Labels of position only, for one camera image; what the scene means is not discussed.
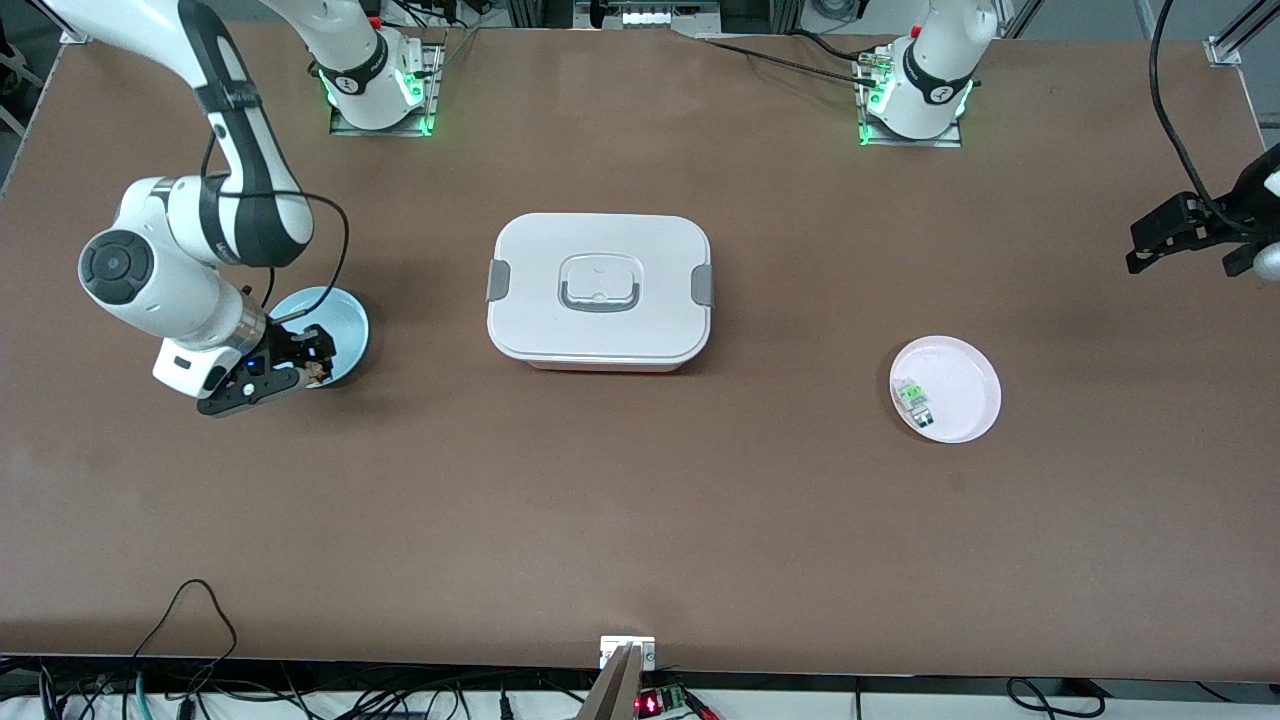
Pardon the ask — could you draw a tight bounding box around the small metal edge bracket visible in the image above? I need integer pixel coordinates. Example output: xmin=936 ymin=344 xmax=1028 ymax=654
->
xmin=600 ymin=635 xmax=657 ymax=671

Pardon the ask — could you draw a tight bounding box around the black coiled floor cable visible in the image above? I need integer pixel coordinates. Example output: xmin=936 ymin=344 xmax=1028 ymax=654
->
xmin=1005 ymin=677 xmax=1109 ymax=719

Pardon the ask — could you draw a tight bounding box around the light blue round plate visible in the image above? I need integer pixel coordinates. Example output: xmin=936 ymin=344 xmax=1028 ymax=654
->
xmin=268 ymin=286 xmax=371 ymax=389

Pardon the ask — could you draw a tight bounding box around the black looped table cable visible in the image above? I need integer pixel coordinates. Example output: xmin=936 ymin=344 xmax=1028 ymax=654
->
xmin=130 ymin=578 xmax=241 ymax=666

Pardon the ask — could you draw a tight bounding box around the black cable to arm base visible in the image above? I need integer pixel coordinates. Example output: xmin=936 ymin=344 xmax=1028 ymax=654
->
xmin=672 ymin=28 xmax=886 ymax=89

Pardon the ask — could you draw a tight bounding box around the circuit board with red light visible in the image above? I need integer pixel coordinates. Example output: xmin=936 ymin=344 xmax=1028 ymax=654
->
xmin=636 ymin=685 xmax=691 ymax=719

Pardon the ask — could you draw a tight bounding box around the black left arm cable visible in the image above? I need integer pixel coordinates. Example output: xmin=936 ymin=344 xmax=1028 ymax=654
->
xmin=1150 ymin=0 xmax=1236 ymax=236

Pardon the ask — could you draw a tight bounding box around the white lidded lunch box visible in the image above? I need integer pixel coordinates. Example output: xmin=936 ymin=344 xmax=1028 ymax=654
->
xmin=486 ymin=212 xmax=716 ymax=373

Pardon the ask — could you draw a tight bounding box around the green and white switch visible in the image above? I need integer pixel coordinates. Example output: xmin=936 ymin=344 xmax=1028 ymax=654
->
xmin=895 ymin=378 xmax=936 ymax=428

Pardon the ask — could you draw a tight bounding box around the pale pink round plate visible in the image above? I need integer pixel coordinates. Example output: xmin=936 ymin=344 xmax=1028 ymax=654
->
xmin=889 ymin=335 xmax=1002 ymax=444

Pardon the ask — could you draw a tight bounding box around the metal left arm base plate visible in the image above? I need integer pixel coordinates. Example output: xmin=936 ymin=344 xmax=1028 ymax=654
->
xmin=855 ymin=50 xmax=966 ymax=149

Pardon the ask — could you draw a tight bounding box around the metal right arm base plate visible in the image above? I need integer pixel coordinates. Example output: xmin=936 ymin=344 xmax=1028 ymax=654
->
xmin=328 ymin=30 xmax=448 ymax=137

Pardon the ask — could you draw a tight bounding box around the grey camera mount bar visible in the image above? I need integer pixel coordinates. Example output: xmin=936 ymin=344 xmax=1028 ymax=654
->
xmin=578 ymin=643 xmax=646 ymax=720

